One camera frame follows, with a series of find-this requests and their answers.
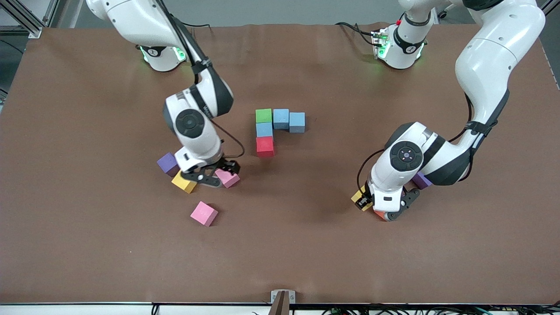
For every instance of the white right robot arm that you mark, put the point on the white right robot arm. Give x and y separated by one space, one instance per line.
205 135

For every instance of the pink foam cube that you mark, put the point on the pink foam cube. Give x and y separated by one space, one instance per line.
203 212
229 179

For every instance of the purple foam cube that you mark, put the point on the purple foam cube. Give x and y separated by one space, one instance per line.
166 162
422 181

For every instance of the aluminium frame profile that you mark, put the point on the aluminium frame profile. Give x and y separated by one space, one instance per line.
35 31
552 5

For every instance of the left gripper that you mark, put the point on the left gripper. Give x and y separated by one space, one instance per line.
362 201

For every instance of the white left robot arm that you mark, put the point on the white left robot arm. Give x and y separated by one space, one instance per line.
490 65

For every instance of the grey metal bracket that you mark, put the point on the grey metal bracket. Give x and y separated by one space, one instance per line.
292 297

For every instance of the brown table cover sheet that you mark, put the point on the brown table cover sheet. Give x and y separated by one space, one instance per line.
280 253

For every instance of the green foam cube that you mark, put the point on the green foam cube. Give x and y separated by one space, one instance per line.
264 115

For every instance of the white table edge rail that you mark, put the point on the white table edge rail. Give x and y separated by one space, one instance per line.
87 309

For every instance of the red foam cube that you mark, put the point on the red foam cube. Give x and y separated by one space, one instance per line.
265 146

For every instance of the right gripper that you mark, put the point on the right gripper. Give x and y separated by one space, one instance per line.
229 166

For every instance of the blue foam cube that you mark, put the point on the blue foam cube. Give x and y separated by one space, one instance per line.
297 122
281 119
264 130

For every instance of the orange foam cube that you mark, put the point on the orange foam cube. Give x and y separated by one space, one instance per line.
379 215

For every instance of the yellow foam cube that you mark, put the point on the yellow foam cube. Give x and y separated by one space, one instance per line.
356 194
184 185

